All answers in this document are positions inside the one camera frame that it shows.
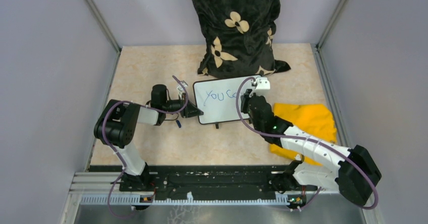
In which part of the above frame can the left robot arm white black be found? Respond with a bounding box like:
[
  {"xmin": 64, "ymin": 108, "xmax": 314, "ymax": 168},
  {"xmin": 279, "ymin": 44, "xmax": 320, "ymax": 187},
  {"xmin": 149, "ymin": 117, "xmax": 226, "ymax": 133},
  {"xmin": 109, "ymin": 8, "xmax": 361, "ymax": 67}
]
[{"xmin": 94, "ymin": 81, "xmax": 204, "ymax": 191}]

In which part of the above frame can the white toothed cable rail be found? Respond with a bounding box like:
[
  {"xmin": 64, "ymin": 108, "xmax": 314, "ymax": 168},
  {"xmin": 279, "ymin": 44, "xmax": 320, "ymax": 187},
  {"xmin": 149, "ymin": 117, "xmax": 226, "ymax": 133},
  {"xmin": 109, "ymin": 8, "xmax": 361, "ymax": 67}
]
[{"xmin": 80, "ymin": 192, "xmax": 290, "ymax": 206}]

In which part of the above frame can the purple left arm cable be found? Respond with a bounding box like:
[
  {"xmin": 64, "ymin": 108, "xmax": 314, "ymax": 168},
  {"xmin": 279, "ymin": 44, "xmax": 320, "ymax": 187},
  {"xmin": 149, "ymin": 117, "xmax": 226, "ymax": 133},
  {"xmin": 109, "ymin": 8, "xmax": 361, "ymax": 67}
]
[{"xmin": 101, "ymin": 75, "xmax": 190, "ymax": 220}]

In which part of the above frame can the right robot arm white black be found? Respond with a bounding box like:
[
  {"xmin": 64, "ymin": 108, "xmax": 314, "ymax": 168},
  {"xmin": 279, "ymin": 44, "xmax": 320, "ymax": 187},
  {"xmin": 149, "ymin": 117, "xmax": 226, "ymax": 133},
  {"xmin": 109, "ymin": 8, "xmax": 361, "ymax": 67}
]
[{"xmin": 235, "ymin": 89, "xmax": 382, "ymax": 210}]

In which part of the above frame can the white whiteboard black frame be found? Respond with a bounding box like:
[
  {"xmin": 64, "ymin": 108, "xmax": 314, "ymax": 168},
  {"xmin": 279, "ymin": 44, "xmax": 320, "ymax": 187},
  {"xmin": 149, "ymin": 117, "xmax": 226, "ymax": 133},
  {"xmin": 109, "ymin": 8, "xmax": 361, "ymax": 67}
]
[{"xmin": 193, "ymin": 75, "xmax": 261, "ymax": 125}]

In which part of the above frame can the aluminium frame post left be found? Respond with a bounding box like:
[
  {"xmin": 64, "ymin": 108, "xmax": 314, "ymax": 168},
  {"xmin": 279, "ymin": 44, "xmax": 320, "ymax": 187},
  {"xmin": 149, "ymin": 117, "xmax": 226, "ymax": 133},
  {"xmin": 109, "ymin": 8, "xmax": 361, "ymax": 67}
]
[{"xmin": 84, "ymin": 0, "xmax": 122, "ymax": 53}]

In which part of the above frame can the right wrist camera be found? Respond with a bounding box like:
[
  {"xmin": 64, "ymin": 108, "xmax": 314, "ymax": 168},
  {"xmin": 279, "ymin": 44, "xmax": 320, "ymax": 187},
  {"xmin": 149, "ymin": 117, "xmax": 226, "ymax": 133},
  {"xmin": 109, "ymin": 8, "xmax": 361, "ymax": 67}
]
[{"xmin": 251, "ymin": 77, "xmax": 271, "ymax": 96}]

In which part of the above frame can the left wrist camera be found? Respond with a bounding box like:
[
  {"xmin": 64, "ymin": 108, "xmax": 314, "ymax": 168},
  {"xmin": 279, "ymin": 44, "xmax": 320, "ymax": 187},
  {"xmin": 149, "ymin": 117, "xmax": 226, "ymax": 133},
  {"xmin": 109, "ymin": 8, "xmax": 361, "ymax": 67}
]
[{"xmin": 177, "ymin": 80, "xmax": 188, "ymax": 99}]

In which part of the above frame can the black floral pillow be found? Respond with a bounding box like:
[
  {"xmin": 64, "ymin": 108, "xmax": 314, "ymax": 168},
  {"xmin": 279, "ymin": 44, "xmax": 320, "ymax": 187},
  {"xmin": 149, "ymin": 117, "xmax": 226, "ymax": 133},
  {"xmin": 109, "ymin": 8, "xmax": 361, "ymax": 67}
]
[{"xmin": 192, "ymin": 0, "xmax": 291, "ymax": 79}]

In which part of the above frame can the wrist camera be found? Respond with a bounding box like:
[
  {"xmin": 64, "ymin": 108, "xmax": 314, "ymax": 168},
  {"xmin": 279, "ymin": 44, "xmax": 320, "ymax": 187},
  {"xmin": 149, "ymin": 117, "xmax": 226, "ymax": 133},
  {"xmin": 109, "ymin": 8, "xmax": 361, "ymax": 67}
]
[
  {"xmin": 177, "ymin": 80, "xmax": 188, "ymax": 99},
  {"xmin": 251, "ymin": 77, "xmax": 271, "ymax": 96}
]

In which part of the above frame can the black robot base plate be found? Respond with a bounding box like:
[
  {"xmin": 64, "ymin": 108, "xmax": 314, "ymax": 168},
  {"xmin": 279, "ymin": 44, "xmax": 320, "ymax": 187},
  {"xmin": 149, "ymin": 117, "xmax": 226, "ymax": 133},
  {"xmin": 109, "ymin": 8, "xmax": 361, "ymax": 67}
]
[{"xmin": 88, "ymin": 164, "xmax": 318, "ymax": 201}]

